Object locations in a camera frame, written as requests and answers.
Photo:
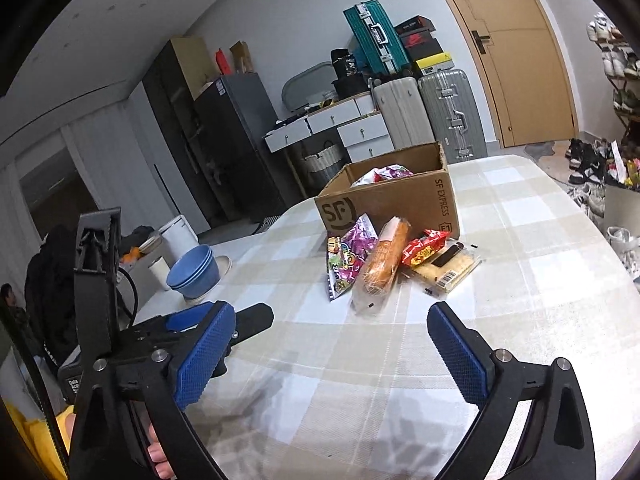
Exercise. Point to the wooden door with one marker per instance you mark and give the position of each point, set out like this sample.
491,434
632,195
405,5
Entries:
520,85

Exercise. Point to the person's yellow clothing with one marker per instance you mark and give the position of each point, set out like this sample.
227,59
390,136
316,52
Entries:
30,435

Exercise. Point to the dark grey refrigerator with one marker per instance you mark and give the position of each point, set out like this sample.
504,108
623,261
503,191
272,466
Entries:
235,135

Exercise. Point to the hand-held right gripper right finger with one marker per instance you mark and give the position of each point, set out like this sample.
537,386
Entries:
457,355

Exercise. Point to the person's left hand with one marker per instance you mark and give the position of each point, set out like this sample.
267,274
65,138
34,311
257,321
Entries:
162,467

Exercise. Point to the teal suitcase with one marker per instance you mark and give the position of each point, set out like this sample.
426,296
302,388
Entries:
372,40

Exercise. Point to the purple cartoon candy packet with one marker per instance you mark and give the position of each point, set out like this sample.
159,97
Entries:
347,260

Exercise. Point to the cluster of sneakers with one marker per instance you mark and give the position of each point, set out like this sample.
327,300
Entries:
582,160

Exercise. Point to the black bag white print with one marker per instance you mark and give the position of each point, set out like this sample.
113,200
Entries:
345,64

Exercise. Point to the beige suitcase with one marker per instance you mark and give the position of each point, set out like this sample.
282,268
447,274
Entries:
400,115

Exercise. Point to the pale cracker packet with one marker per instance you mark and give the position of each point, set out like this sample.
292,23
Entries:
450,270

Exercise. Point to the white trash bin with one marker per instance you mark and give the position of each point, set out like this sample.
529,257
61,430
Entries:
622,202

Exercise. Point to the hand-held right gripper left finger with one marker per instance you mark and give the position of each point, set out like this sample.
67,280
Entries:
205,355

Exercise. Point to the black wardrobe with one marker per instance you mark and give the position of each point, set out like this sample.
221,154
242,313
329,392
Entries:
170,110

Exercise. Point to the shoe rack with shoes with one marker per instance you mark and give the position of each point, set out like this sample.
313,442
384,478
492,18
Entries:
607,55

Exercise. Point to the black backpack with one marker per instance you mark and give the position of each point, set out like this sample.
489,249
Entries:
50,300

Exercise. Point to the brown cardboard box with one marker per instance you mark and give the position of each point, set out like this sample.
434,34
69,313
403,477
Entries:
390,205

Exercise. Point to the stacked blue bowls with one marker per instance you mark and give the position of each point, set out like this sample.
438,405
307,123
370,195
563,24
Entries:
192,265

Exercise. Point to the dark cloth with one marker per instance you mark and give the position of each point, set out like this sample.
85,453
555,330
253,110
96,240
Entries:
142,232

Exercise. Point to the beige dish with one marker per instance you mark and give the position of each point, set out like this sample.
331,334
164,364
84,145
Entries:
150,245

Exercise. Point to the wooden shoe rack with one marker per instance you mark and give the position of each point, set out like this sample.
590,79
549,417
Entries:
622,120

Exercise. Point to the red paper bag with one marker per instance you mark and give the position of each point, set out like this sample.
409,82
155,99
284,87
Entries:
224,62

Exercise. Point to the pile of wrappers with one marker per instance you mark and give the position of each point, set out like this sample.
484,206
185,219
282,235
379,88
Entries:
625,167

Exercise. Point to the silver suitcase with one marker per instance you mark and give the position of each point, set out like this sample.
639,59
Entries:
450,110

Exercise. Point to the black storage basket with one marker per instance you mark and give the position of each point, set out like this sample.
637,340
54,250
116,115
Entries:
350,87

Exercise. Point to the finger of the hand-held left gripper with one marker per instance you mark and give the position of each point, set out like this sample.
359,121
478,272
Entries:
255,320
187,317

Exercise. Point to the blue bowl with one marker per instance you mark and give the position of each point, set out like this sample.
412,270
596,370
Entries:
205,294
212,282

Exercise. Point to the woven laundry basket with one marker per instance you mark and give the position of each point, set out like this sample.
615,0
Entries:
322,165

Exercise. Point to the white cup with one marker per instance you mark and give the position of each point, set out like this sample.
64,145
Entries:
160,272

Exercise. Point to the black upright frame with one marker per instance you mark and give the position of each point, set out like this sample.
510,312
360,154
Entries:
97,300

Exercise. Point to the oval mirror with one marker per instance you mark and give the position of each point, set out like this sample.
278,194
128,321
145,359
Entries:
305,82

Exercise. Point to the bread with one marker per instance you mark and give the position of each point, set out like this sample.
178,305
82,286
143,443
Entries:
382,260

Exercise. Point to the red black shoe box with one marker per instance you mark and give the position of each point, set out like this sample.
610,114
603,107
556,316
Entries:
419,40

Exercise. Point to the white lidded canister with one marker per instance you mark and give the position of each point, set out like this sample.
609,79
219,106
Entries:
177,235

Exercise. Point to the dotted black white rug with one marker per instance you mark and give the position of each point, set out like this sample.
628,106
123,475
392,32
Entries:
267,224

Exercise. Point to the red yellow snack packet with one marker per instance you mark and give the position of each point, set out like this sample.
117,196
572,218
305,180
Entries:
422,250

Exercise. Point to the brown paper bag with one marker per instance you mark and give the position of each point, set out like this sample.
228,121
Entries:
241,57

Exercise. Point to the white drawer dresser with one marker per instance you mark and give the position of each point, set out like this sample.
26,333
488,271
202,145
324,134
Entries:
365,132

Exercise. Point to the grey door mat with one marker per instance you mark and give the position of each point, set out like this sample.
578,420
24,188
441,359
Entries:
545,149

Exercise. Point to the beige plate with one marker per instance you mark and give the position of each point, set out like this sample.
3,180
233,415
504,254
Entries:
226,264

